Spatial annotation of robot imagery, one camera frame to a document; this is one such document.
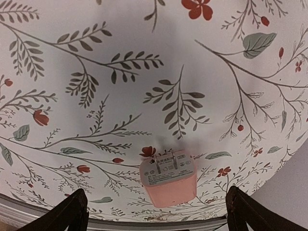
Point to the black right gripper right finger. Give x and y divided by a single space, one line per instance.
243 212

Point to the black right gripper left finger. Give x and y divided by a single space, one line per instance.
69 215

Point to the pink charger cube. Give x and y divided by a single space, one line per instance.
169 179

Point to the floral patterned table mat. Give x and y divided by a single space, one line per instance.
89 89

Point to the front aluminium rail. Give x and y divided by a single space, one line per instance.
18 214

